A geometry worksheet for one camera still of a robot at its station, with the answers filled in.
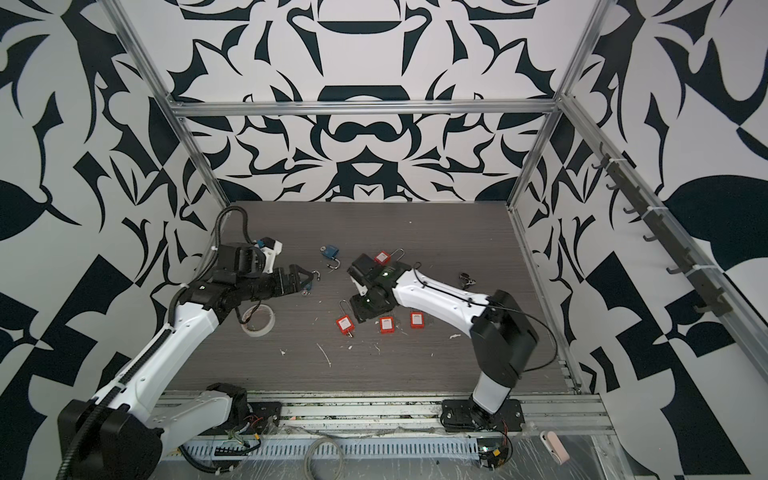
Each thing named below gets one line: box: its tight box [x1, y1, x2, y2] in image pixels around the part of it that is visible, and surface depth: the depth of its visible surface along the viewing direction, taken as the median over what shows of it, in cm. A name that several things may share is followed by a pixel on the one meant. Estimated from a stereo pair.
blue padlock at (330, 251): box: [321, 245, 341, 269], surface depth 107 cm
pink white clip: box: [540, 430, 570, 465], surface depth 70 cm
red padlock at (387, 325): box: [380, 316, 395, 334], surface depth 91 cm
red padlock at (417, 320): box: [410, 312, 425, 329], surface depth 91 cm
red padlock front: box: [336, 299, 355, 336], surface depth 90 cm
